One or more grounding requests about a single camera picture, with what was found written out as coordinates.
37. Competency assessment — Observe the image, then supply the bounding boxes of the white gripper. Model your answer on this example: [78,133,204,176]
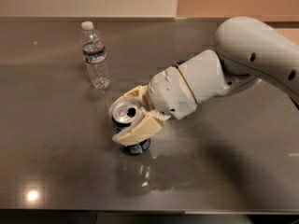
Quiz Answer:
[108,66,197,147]

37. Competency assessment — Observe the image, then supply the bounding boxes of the blue pepsi can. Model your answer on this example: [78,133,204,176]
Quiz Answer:
[111,98,151,156]

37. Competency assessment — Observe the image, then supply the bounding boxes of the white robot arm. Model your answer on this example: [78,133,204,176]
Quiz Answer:
[109,17,299,147]

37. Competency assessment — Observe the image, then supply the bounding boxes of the clear plastic water bottle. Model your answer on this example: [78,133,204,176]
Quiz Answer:
[80,21,110,89]

